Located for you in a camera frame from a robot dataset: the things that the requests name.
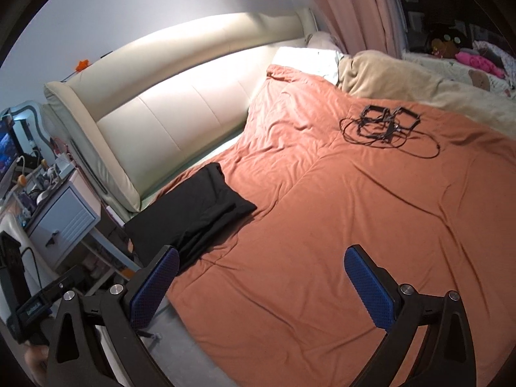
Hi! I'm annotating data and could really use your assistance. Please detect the black cabled frames bundle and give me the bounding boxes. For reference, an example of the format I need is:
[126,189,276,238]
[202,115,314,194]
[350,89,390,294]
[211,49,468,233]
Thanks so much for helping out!
[339,104,441,159]

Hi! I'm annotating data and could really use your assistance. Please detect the white pillow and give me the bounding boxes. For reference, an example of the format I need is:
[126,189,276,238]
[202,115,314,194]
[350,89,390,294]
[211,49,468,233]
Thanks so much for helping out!
[272,45,345,86]

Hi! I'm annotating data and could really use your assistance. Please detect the white nightstand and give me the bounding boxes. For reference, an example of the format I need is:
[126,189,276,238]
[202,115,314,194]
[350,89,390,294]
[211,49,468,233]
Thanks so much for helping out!
[26,167,140,295]

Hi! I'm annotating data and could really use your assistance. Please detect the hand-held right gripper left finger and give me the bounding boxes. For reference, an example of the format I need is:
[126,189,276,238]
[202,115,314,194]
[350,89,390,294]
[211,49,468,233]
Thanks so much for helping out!
[46,245,180,387]

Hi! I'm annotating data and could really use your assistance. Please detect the pile of small desk items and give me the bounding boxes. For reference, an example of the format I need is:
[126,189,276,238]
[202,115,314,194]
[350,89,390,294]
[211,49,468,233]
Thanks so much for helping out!
[8,145,77,210]

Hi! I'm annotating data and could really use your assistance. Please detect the white framed mirror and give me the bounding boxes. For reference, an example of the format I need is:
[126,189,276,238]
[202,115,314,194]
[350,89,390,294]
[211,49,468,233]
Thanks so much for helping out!
[8,101,55,162]

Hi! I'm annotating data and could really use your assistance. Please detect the lit monitor screen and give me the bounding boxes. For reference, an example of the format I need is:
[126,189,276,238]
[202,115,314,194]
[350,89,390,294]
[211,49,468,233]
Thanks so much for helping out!
[0,119,20,186]

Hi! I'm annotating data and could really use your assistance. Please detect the white bear print bedding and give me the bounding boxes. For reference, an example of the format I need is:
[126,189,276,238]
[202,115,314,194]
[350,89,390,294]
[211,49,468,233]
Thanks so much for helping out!
[403,50,516,99]

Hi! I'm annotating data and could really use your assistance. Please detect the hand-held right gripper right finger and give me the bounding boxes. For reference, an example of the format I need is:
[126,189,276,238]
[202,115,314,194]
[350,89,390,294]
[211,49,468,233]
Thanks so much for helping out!
[343,244,477,387]

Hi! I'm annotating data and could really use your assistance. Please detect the brown and black plush toy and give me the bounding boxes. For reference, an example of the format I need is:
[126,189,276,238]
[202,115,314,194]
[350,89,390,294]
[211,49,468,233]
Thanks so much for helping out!
[429,28,470,59]

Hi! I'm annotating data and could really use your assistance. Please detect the beige blanket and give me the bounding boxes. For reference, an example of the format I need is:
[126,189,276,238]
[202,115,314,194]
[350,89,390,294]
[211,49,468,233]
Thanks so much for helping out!
[336,50,516,127]

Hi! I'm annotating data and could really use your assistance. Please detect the black jacket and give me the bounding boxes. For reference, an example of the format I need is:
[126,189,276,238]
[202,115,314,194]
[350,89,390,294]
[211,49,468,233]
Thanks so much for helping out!
[123,162,259,273]

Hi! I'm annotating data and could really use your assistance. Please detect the cream padded headboard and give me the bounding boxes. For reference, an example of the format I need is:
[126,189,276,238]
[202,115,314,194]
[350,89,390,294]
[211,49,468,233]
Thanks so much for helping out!
[42,7,319,213]

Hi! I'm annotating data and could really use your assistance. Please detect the person's left hand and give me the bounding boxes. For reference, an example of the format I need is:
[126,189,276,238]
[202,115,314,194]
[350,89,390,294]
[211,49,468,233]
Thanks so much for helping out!
[22,342,51,380]

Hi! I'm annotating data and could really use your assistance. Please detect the floral clothes pile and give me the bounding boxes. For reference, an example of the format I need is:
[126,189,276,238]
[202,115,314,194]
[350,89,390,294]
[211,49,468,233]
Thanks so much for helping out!
[470,36,516,69]

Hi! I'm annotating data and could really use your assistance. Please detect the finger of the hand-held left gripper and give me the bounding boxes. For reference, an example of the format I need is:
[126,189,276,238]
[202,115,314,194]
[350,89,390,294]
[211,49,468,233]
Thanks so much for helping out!
[40,265,86,303]

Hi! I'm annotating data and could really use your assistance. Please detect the orange blanket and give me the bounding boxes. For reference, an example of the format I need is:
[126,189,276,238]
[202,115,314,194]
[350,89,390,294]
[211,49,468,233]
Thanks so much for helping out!
[155,64,516,387]

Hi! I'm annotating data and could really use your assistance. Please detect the pink garment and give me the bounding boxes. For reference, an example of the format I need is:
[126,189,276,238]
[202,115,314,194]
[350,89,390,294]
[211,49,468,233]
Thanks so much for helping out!
[455,48,506,77]

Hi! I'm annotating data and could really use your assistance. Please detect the beige pillow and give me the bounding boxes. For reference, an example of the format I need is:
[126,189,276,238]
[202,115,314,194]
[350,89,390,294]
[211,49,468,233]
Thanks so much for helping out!
[305,30,343,55]

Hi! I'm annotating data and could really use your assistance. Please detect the pink curtain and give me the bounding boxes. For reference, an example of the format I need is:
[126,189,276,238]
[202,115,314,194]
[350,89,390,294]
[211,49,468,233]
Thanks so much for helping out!
[290,0,408,59]

